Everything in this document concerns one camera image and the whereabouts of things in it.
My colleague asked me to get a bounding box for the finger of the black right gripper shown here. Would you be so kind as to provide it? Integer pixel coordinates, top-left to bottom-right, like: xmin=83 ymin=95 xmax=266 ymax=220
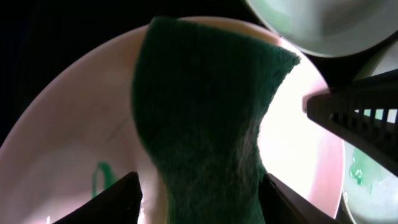
xmin=307 ymin=70 xmax=397 ymax=175

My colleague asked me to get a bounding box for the mint green plate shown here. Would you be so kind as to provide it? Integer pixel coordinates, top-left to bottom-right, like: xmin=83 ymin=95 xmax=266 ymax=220
xmin=246 ymin=0 xmax=397 ymax=57
xmin=342 ymin=41 xmax=397 ymax=224

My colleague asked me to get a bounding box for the pale pink plate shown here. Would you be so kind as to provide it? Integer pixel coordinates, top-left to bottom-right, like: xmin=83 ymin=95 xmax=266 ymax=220
xmin=1 ymin=27 xmax=345 ymax=223

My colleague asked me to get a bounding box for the green scrubbing sponge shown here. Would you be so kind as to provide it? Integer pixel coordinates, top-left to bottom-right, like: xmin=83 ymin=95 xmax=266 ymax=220
xmin=131 ymin=17 xmax=300 ymax=224

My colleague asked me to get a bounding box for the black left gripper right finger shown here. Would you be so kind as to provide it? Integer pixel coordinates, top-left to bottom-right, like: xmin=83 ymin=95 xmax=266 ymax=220
xmin=259 ymin=174 xmax=338 ymax=224

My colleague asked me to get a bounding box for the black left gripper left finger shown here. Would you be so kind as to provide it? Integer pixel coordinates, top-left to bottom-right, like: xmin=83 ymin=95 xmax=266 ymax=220
xmin=54 ymin=172 xmax=142 ymax=224

